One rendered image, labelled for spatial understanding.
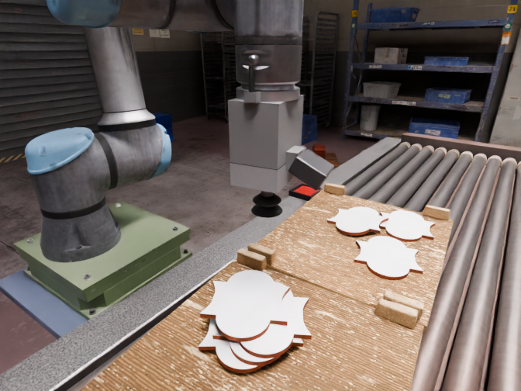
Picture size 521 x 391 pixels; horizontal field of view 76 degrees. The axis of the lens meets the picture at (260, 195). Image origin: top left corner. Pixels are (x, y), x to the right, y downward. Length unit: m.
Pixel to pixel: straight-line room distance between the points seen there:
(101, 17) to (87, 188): 0.39
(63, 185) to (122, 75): 0.23
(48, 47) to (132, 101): 4.66
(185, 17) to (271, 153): 0.18
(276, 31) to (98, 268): 0.53
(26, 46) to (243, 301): 4.97
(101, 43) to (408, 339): 0.72
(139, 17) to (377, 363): 0.51
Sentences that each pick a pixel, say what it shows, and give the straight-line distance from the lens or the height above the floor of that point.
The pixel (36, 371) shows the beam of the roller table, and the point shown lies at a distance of 0.61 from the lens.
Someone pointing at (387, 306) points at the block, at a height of 0.96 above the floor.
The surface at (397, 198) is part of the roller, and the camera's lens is 1.05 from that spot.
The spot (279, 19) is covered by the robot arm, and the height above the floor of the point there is 1.35.
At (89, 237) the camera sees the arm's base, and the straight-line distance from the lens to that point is 0.73.
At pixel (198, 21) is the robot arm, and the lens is 0.44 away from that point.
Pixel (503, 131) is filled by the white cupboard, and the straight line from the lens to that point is 5.25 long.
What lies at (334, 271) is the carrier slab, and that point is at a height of 0.94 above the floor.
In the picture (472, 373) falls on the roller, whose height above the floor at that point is 0.92.
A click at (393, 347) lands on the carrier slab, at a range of 0.55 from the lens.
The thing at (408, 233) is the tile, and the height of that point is 0.94.
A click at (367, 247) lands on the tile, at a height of 0.94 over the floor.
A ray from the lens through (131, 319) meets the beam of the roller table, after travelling 0.63.
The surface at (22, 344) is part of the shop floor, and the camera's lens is 2.13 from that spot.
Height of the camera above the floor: 1.33
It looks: 24 degrees down
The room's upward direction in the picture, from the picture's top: straight up
